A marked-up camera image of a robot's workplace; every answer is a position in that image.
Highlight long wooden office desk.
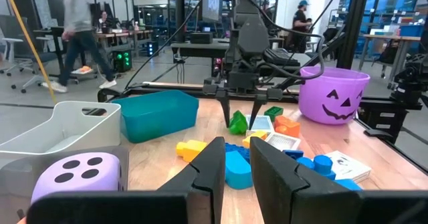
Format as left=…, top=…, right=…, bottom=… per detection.
left=95, top=29, right=154, bottom=56

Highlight blue square plastic block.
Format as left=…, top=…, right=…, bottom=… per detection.
left=334, top=178, right=364, bottom=192

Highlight black device on stand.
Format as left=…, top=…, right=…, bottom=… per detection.
left=389, top=53, right=428, bottom=110

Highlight black standing desk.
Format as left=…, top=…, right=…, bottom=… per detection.
left=33, top=25, right=101, bottom=84

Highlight grey side desk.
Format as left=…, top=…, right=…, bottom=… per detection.
left=170, top=38, right=235, bottom=60

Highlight purple pumpkin bucket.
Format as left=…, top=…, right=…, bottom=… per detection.
left=298, top=66, right=371, bottom=126

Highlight dark green block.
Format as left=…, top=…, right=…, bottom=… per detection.
left=263, top=106, right=285, bottom=122

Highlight yellow square plastic block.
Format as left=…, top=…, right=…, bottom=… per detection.
left=175, top=139, right=209, bottom=163

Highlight teal plastic bin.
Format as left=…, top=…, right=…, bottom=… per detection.
left=112, top=90, right=200, bottom=144

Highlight yellow long plastic block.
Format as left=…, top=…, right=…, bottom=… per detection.
left=241, top=130, right=269, bottom=148

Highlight purple foam die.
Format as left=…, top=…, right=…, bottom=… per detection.
left=31, top=151, right=122, bottom=205

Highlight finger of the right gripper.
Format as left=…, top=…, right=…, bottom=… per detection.
left=249, top=96, right=269, bottom=130
left=215, top=94, right=232, bottom=129

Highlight white office chair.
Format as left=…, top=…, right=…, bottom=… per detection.
left=0, top=15, right=58, bottom=94

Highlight black equipment box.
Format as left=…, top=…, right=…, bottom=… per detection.
left=189, top=31, right=214, bottom=45

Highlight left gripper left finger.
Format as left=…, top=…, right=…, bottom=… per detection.
left=26, top=136, right=227, bottom=224

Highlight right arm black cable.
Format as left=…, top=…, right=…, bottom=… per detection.
left=245, top=0, right=326, bottom=84

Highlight computer tower green lights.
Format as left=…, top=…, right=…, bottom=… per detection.
left=112, top=49, right=134, bottom=73

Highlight small blue plastic block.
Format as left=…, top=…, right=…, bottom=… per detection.
left=283, top=149, right=304, bottom=160

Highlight black computer keyboard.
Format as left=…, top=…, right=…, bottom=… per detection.
left=262, top=47, right=301, bottom=67

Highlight white plastic bin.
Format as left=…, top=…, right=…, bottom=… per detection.
left=0, top=100, right=122, bottom=168

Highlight person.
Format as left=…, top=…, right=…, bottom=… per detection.
left=290, top=0, right=314, bottom=54
left=41, top=0, right=118, bottom=94
left=98, top=10, right=113, bottom=31

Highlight yellow extension cable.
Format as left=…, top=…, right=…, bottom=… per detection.
left=2, top=0, right=58, bottom=104

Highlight blue storage crate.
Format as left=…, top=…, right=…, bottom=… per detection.
left=399, top=25, right=425, bottom=37

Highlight hanging display screen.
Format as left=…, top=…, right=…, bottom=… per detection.
left=201, top=0, right=223, bottom=23

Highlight black labelled case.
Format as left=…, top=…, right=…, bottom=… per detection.
left=356, top=98, right=404, bottom=144

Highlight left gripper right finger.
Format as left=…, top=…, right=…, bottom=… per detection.
left=249, top=136, right=428, bottom=224

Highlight wooden top table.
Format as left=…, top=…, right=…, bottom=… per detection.
left=359, top=33, right=422, bottom=72

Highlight bright green plastic block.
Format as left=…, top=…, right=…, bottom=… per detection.
left=228, top=110, right=249, bottom=136

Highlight orange block with stud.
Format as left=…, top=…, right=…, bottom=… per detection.
left=274, top=114, right=301, bottom=138

